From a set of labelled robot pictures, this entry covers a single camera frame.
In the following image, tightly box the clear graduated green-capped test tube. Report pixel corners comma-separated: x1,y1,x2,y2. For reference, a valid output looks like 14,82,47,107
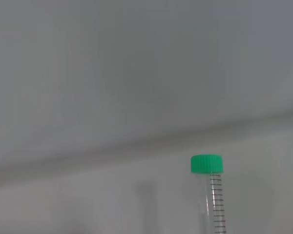
190,154,229,234

